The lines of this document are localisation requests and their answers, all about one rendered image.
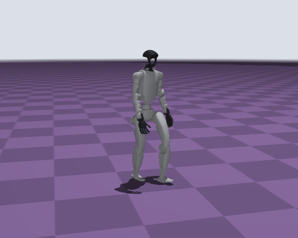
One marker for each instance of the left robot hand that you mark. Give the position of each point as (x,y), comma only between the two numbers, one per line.
(169,119)

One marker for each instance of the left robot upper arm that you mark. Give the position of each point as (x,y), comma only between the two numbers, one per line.
(160,91)

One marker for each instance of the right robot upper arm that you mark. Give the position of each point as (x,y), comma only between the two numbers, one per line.
(137,77)

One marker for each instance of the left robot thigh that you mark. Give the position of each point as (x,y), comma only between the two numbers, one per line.
(162,130)

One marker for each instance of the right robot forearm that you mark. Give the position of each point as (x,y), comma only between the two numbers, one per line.
(137,105)

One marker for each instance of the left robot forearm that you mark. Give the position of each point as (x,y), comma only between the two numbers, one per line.
(163,103)

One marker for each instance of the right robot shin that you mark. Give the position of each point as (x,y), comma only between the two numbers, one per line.
(137,161)

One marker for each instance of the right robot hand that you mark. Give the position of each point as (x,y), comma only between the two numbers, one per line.
(142,125)

